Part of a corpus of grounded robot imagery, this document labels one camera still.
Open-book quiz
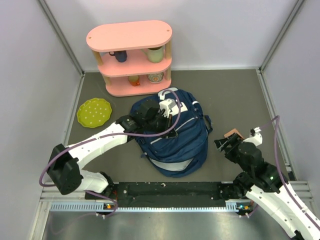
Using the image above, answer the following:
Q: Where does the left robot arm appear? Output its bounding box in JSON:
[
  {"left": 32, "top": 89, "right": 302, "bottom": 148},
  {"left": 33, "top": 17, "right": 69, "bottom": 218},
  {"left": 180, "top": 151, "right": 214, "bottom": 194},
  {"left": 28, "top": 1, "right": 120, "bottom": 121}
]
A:
[{"left": 46, "top": 98, "right": 182, "bottom": 199}]

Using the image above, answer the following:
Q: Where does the pink three-tier wooden shelf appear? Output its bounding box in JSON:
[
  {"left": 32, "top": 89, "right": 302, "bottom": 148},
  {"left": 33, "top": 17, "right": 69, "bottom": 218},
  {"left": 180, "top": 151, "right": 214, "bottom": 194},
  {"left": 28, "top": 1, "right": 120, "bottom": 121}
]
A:
[{"left": 86, "top": 20, "right": 173, "bottom": 97}]

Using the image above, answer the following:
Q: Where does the green polka dot plate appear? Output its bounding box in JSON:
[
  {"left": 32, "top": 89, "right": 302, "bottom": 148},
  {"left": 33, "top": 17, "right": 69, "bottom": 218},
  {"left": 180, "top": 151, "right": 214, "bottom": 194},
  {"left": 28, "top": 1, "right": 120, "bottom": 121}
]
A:
[{"left": 76, "top": 97, "right": 112, "bottom": 129}]

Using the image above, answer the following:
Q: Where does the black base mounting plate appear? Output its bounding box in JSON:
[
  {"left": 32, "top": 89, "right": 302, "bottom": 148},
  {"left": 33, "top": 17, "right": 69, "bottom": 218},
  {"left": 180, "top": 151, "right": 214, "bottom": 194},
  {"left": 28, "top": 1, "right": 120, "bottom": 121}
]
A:
[{"left": 100, "top": 181, "right": 245, "bottom": 200}]

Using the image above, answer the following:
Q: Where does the patterned ceramic bowl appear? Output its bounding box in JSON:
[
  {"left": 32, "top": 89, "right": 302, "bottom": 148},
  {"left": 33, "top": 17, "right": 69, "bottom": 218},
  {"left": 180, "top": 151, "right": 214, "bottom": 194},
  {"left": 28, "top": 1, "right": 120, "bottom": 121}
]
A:
[{"left": 147, "top": 72, "right": 164, "bottom": 84}]

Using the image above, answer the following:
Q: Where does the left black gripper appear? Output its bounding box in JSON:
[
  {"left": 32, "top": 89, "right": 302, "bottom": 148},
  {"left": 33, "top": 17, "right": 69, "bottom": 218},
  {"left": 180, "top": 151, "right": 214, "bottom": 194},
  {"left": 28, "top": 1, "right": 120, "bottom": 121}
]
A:
[{"left": 143, "top": 111, "right": 177, "bottom": 138}]

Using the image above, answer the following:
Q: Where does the pale green mug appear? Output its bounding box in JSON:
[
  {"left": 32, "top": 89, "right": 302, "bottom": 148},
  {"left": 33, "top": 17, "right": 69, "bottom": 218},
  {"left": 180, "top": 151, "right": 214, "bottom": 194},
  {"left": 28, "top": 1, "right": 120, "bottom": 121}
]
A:
[{"left": 141, "top": 46, "right": 164, "bottom": 64}]

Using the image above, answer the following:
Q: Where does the dark blue mug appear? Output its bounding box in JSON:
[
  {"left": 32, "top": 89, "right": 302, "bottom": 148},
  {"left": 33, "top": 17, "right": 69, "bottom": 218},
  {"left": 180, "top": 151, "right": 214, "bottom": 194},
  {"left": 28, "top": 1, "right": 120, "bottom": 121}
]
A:
[{"left": 108, "top": 50, "right": 128, "bottom": 63}]

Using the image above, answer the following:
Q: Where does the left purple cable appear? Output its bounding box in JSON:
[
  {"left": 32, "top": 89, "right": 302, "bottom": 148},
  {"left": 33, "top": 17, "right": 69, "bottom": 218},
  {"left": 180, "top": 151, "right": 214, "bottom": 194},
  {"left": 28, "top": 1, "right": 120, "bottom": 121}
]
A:
[{"left": 39, "top": 89, "right": 182, "bottom": 218}]

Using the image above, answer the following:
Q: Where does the navy blue student backpack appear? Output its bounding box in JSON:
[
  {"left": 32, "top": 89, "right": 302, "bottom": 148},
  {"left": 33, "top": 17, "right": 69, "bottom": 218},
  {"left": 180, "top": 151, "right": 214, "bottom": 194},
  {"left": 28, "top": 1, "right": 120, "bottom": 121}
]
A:
[{"left": 135, "top": 87, "right": 213, "bottom": 178}]

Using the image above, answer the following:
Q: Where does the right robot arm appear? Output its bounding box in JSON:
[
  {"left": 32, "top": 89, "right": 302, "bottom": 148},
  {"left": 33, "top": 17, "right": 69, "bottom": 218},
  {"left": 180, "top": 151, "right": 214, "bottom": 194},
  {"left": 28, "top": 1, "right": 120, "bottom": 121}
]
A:
[{"left": 214, "top": 127, "right": 320, "bottom": 240}]

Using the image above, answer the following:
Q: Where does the small orange cup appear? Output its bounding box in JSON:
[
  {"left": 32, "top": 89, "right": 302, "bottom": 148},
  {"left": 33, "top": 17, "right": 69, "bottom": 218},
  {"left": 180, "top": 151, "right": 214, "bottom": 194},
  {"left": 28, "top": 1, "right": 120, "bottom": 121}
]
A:
[{"left": 127, "top": 75, "right": 140, "bottom": 87}]

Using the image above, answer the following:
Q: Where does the aluminium frame rail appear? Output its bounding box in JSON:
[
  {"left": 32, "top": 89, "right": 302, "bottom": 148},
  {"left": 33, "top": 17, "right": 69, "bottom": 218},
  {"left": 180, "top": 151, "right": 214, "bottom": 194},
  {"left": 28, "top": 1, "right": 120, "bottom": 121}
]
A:
[{"left": 31, "top": 181, "right": 309, "bottom": 239}]

